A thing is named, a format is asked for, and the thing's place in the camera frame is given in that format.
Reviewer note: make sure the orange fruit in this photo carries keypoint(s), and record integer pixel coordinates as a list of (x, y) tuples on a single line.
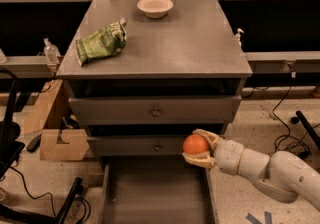
[(195, 144)]

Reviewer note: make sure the grey top drawer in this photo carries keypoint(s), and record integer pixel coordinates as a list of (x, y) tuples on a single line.
[(154, 110)]

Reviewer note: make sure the white paper bowl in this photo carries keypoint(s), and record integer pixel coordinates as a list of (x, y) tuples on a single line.
[(155, 8)]

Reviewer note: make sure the black small device floor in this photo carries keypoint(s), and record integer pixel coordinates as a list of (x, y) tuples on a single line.
[(34, 144)]

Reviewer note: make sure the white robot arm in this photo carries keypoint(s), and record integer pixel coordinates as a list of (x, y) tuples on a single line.
[(283, 176)]

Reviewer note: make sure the white pump bottle right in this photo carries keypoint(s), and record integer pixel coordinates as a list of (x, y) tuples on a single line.
[(238, 35)]

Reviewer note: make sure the green chip bag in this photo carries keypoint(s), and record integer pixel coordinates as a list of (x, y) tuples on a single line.
[(105, 42)]

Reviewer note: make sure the grey drawer cabinet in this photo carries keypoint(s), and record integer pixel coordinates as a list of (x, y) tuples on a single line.
[(191, 51)]

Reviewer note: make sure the black chair base left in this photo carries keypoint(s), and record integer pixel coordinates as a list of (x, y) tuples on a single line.
[(10, 148)]

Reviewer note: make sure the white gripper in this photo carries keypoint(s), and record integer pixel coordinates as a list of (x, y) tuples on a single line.
[(228, 156)]

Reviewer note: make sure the grey bottom drawer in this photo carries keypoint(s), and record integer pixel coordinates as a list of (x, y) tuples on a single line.
[(155, 190)]

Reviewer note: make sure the grey drawer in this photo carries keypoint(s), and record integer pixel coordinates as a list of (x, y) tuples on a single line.
[(155, 190), (136, 145), (154, 110)]

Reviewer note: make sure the wooden block stand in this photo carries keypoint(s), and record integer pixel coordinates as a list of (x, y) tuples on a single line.
[(46, 118)]

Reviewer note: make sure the grey middle drawer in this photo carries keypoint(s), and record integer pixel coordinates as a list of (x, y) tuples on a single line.
[(136, 145)]

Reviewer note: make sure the black stand leg right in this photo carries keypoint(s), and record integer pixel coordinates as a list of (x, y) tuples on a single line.
[(300, 118)]

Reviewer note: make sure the clear sanitizer bottle left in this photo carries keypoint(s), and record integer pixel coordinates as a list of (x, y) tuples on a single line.
[(51, 52)]

